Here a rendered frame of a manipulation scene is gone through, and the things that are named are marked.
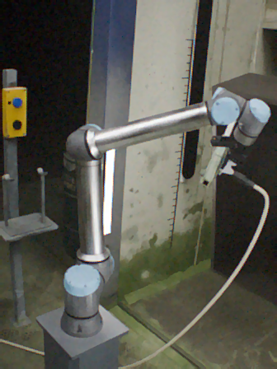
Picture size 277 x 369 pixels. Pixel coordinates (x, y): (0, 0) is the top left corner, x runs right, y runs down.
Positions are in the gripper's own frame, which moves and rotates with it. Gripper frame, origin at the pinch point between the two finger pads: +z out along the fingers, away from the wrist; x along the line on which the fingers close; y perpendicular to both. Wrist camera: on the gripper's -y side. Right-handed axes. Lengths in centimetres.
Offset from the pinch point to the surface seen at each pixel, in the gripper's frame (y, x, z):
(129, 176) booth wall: -42, 41, 76
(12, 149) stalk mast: -102, 2, 55
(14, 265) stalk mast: -79, -30, 118
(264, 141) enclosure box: 21, 69, 27
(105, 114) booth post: -67, 40, 37
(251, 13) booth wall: -19, 171, 2
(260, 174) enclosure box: 29, 64, 47
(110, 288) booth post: -22, 1, 143
